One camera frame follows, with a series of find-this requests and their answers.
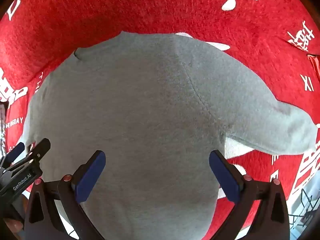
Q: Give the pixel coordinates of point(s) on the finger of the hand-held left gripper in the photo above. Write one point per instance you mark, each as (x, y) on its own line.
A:
(40, 148)
(13, 153)

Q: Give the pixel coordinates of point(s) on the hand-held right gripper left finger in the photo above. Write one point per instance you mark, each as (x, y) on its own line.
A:
(90, 173)

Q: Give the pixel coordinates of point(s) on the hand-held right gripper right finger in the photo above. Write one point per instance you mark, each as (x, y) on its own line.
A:
(223, 177)

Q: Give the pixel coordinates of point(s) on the grey sweatshirt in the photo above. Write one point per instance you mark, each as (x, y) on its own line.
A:
(140, 120)

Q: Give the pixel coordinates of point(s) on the person's left hand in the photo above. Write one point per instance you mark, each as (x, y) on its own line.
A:
(12, 226)

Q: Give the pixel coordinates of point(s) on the red printed blanket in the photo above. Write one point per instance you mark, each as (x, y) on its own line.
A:
(155, 7)

